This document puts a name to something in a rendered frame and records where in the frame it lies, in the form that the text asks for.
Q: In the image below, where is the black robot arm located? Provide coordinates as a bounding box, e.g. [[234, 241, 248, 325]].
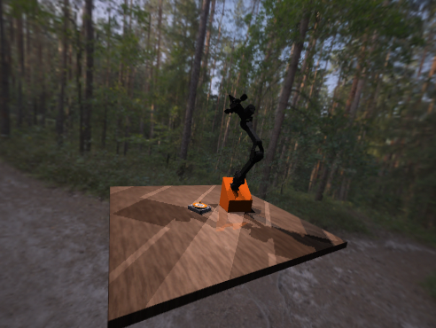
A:
[[229, 102, 264, 191]]

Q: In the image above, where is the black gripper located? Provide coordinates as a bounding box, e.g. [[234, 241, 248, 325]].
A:
[[224, 94, 247, 114]]

